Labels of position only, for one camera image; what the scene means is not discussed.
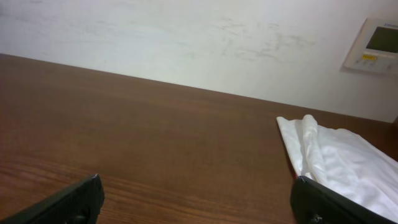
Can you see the white printed t-shirt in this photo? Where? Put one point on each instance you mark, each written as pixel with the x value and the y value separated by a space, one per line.
pixel 343 162

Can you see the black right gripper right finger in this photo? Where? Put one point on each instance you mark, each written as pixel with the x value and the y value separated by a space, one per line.
pixel 313 203

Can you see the white wall control panel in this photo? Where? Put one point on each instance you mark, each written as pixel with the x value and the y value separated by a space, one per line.
pixel 375 48

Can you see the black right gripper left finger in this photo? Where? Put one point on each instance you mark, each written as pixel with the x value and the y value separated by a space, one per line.
pixel 78 203

